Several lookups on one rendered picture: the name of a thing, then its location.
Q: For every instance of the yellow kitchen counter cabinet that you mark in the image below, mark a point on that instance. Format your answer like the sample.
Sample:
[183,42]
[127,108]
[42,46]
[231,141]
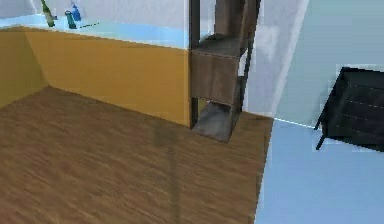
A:
[110,66]

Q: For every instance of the blue spray bottle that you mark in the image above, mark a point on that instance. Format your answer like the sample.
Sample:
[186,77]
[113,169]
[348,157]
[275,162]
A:
[76,13]

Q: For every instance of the teal cylindrical bottle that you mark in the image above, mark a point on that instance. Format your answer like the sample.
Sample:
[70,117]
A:
[70,20]

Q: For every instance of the black chest of drawers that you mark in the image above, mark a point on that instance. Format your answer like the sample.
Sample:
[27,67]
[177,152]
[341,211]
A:
[356,106]

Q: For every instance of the green glass bottle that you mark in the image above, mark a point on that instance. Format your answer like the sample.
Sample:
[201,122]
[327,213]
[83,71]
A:
[49,16]

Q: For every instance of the brown shelf with black frame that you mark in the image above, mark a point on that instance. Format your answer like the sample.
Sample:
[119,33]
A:
[216,76]

